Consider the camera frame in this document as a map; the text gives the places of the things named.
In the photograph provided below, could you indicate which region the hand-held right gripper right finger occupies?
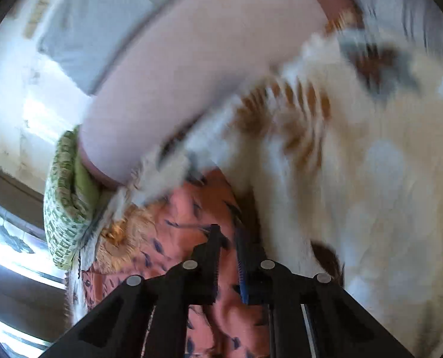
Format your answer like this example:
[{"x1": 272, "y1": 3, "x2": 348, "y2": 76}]
[{"x1": 236, "y1": 229, "x2": 413, "y2": 358}]

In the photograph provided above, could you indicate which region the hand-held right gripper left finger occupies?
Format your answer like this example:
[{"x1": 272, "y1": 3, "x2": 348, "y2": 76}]
[{"x1": 39, "y1": 225, "x2": 222, "y2": 358}]

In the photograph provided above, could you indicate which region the orange leaf-print garment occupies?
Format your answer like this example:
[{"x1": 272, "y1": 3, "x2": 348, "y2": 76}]
[{"x1": 83, "y1": 168, "x2": 274, "y2": 358}]

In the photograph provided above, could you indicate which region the green patterned pillow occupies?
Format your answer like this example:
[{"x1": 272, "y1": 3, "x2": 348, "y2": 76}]
[{"x1": 44, "y1": 125, "x2": 103, "y2": 270}]

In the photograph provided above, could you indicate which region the white leaf-print fleece blanket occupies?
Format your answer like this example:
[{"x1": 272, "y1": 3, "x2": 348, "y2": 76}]
[{"x1": 63, "y1": 7, "x2": 443, "y2": 358}]

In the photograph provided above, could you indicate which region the pink bolster pillow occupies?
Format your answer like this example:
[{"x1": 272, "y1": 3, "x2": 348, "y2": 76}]
[{"x1": 76, "y1": 0, "x2": 356, "y2": 191}]

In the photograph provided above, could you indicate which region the light grey pillow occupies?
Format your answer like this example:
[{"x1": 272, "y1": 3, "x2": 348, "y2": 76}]
[{"x1": 37, "y1": 0, "x2": 192, "y2": 95}]

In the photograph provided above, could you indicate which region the large tan wall frame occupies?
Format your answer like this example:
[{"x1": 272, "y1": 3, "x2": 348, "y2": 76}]
[{"x1": 31, "y1": 0, "x2": 51, "y2": 23}]

